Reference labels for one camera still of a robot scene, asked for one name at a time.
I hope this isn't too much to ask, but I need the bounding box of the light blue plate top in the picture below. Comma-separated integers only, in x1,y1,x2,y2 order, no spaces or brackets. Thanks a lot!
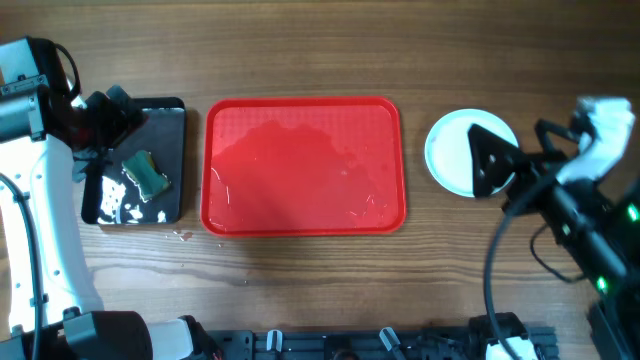
424,109,519,198

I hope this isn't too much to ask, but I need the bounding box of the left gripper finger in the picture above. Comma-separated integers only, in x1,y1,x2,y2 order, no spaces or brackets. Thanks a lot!
72,147,112,183
84,85,146,149

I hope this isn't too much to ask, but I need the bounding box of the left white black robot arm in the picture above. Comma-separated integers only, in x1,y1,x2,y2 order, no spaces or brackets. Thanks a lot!
1,36,217,359

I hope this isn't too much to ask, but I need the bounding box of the red plastic serving tray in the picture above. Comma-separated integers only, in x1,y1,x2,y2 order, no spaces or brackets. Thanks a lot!
200,96,407,237

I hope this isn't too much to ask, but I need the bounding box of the green and yellow sponge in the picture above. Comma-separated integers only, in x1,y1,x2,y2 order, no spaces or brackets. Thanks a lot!
122,150,170,202

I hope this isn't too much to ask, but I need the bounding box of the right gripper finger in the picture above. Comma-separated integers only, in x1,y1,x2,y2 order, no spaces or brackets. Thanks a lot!
468,124,525,198
534,119,580,153

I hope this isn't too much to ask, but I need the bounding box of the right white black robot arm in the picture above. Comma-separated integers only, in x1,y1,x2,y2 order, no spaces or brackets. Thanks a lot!
468,115,639,359

